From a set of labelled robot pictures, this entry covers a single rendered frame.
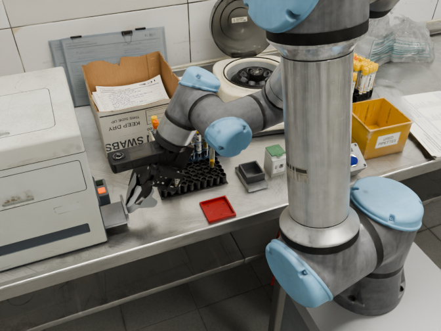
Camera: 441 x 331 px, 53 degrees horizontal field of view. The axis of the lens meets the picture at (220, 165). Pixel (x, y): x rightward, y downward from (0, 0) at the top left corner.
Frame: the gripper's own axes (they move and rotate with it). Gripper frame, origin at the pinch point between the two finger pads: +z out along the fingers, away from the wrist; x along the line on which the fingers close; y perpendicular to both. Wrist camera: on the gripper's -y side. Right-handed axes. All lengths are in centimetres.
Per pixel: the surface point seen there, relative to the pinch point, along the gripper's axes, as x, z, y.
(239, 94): 25.5, -25.0, 30.1
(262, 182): -0.6, -13.9, 30.8
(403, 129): -2, -40, 63
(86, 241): -4.5, 7.1, -7.6
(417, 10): 59, -70, 109
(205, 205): -1.6, -5.1, 17.8
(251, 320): 13, 59, 82
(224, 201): -2.2, -7.5, 22.0
